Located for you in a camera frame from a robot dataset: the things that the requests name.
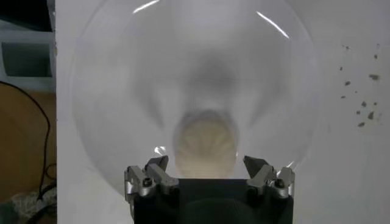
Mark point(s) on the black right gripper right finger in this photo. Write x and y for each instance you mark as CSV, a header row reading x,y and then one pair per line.
x,y
262,175

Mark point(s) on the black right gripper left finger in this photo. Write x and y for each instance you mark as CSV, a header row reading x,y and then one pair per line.
x,y
158,176

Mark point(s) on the white steamed baozi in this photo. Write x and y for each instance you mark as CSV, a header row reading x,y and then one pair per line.
x,y
205,146

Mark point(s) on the round white plate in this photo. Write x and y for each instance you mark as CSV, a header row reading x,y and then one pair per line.
x,y
122,91

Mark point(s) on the grey mottled bundle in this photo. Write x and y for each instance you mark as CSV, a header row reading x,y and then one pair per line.
x,y
27,204

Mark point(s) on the dark crumb scatter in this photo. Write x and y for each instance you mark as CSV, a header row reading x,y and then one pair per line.
x,y
374,76

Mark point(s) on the white frame with dark openings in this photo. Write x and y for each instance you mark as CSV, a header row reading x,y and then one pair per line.
x,y
27,36

